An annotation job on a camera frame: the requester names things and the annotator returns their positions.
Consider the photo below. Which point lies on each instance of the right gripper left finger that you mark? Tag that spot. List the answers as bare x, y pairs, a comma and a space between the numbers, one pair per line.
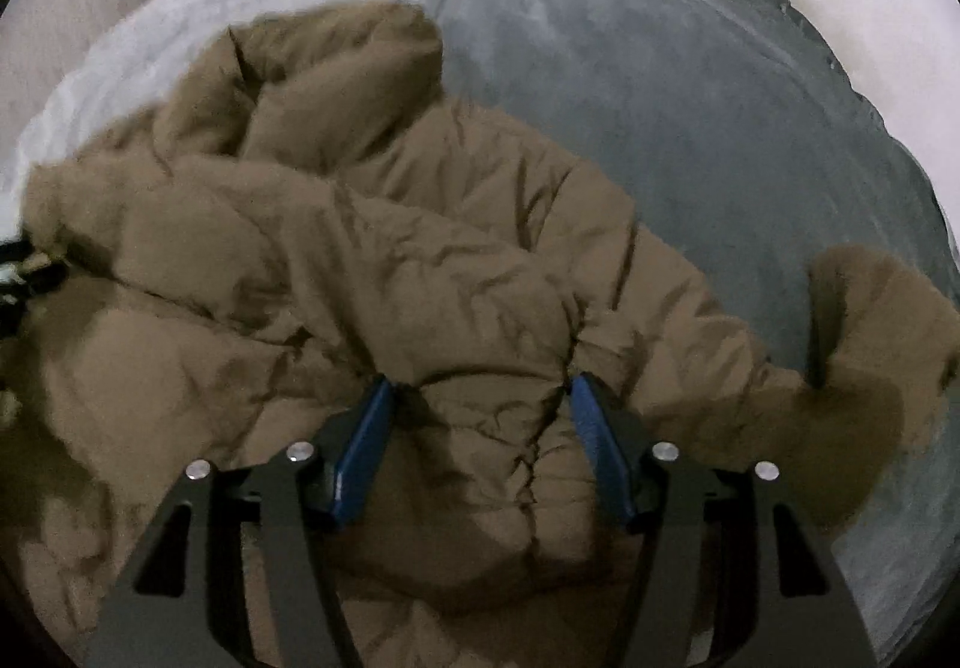
180, 599

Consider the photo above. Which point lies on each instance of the brown puffy jacket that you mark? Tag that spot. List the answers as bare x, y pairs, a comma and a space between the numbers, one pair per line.
306, 211

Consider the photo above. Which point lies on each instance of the grey plush bed blanket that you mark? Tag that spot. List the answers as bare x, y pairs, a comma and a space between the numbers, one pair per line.
743, 145

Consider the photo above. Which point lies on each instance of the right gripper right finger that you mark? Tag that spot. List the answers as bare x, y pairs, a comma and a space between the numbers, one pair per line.
736, 545

